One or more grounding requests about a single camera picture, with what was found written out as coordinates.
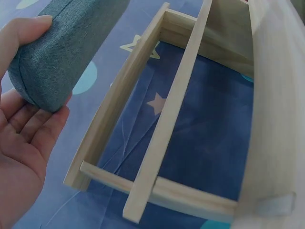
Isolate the person's left hand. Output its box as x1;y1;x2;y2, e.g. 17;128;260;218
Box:
0;15;72;229

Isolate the teal fabric case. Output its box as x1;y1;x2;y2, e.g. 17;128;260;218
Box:
7;0;131;113

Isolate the light wooden frame rack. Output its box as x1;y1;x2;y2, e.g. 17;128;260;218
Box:
63;0;305;229

